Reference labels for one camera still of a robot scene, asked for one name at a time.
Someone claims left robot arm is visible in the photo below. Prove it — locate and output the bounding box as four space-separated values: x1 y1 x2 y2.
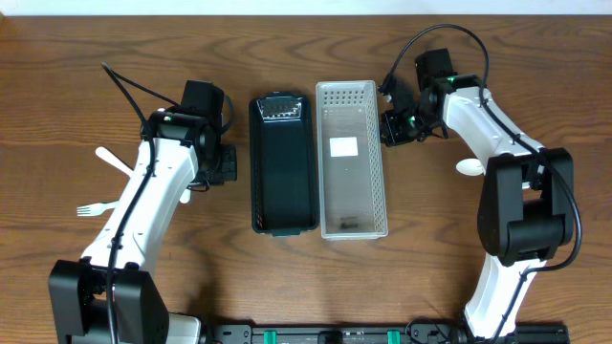
48 80 237 343

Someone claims white plastic spoon left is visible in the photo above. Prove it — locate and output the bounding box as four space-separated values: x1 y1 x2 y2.
95 146 133 177

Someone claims white plastic spoon horizontal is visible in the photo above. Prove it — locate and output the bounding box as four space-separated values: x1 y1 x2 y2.
455 159 486 177

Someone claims black plastic basket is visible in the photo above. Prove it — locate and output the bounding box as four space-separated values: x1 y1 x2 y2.
249 92 319 237

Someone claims white plastic fork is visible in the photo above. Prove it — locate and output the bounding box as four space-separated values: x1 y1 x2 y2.
76 201 119 217
180 188 191 204

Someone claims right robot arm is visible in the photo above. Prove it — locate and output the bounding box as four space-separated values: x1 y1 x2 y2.
379 49 581 343

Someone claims clear plastic basket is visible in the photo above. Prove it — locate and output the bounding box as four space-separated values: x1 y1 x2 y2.
316 80 388 241

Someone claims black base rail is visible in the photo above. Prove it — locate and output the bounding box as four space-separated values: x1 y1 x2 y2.
200 317 571 344

